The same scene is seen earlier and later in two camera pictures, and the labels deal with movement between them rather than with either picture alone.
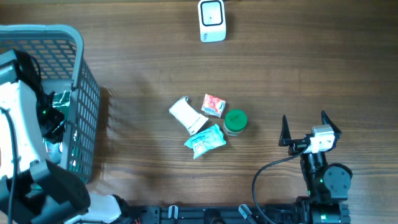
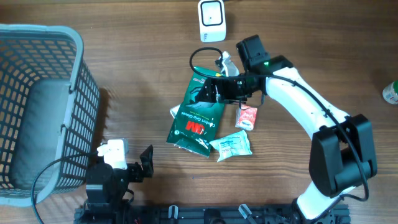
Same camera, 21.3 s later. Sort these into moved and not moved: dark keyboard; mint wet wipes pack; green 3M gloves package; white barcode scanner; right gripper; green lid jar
Moved: right gripper; mint wet wipes pack; green lid jar; green 3M gloves package
Not moved: dark keyboard; white barcode scanner
